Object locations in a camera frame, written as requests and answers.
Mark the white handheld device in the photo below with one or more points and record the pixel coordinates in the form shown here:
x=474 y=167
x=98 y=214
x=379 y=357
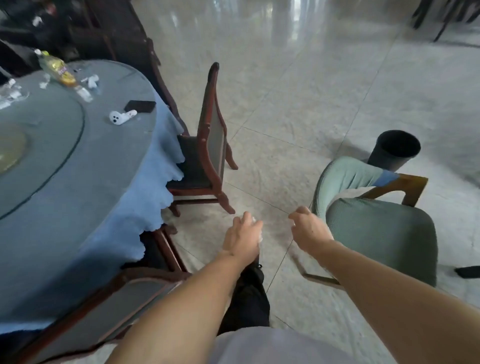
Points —
x=118 y=118
x=92 y=80

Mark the blue tablecloth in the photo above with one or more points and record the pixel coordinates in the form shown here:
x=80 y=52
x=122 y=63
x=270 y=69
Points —
x=123 y=217

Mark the person's right hand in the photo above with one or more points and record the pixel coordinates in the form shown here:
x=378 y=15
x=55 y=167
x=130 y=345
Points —
x=311 y=232

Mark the black waste bin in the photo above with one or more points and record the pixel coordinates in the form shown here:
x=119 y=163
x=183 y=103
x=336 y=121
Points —
x=397 y=144

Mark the clear crumpled plastic wrap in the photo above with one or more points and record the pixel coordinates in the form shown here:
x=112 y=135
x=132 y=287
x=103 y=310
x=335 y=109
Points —
x=13 y=93

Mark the plastic bottle with yellow label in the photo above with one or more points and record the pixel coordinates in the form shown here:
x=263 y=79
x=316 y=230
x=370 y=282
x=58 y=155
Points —
x=62 y=73

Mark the person's left hand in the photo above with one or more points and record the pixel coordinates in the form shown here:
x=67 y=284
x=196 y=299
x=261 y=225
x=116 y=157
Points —
x=242 y=240

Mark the glass turntable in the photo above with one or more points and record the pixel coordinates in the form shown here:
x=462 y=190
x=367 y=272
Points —
x=37 y=150

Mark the green fabric chair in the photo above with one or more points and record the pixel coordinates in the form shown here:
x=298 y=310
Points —
x=382 y=232

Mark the black phone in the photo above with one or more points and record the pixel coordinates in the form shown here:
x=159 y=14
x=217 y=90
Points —
x=140 y=106

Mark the dark red wooden chair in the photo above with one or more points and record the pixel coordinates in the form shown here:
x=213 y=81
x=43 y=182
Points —
x=216 y=146
x=127 y=45
x=112 y=300

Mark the person's right forearm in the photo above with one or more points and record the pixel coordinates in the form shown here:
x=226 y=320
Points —
x=393 y=300

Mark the person's left forearm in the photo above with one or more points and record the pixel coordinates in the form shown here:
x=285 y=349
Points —
x=180 y=315

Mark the person's light lavender shirt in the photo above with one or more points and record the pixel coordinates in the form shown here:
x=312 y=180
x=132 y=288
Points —
x=270 y=348

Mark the round dining table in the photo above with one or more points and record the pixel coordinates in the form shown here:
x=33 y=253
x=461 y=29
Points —
x=112 y=150

